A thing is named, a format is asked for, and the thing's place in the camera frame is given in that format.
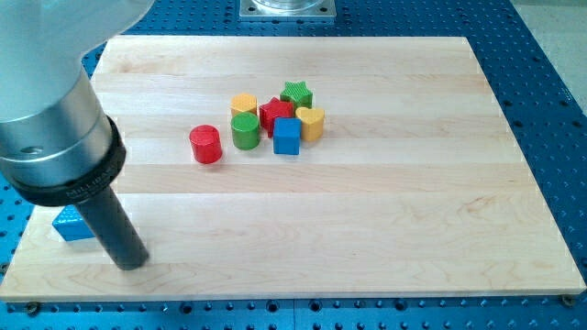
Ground black tool mounting collar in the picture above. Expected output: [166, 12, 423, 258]
[8, 116, 127, 206]

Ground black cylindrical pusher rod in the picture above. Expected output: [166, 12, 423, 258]
[74, 187, 149, 270]

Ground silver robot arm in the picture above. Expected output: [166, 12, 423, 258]
[1, 0, 153, 270]

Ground blue block near rod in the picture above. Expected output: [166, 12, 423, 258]
[51, 205, 94, 242]

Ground red cylinder block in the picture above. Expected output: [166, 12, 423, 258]
[189, 125, 223, 164]

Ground green cylinder block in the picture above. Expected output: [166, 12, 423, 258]
[230, 112, 260, 150]

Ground yellow hexagon block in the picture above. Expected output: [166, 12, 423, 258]
[230, 93, 258, 117]

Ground red star block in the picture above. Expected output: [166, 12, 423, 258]
[259, 97, 294, 138]

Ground blue cube block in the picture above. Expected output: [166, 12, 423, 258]
[273, 117, 302, 155]

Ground yellow heart block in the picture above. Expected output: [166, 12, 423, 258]
[295, 107, 325, 142]

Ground green star block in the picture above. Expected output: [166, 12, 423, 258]
[280, 82, 313, 110]

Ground light wooden board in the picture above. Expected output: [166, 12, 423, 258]
[1, 36, 585, 302]

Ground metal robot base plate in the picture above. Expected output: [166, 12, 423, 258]
[238, 0, 337, 22]

